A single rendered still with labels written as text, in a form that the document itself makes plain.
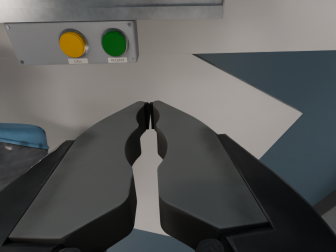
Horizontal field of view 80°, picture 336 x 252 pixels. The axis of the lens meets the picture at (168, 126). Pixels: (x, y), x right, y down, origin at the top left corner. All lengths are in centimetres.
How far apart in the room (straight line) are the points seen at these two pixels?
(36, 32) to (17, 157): 21
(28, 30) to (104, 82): 18
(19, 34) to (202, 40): 34
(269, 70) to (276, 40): 105
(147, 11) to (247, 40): 25
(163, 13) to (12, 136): 31
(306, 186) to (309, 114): 91
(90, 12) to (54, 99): 27
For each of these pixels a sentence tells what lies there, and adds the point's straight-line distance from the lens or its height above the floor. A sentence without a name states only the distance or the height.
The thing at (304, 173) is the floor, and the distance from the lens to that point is 243.
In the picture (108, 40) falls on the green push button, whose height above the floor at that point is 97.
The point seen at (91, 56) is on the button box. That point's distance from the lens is 40.
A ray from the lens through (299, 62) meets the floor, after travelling 169.
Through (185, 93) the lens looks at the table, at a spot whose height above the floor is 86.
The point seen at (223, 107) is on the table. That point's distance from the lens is 57.
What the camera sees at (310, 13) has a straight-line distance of 58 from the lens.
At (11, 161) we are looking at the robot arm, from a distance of 41.
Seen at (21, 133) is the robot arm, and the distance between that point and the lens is 40.
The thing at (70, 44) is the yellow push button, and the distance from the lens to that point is 40.
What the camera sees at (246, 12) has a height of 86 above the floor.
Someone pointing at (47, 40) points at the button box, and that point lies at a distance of 42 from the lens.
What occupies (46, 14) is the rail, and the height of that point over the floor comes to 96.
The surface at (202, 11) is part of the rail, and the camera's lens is 38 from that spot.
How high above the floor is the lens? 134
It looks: 57 degrees down
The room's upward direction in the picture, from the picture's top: 174 degrees clockwise
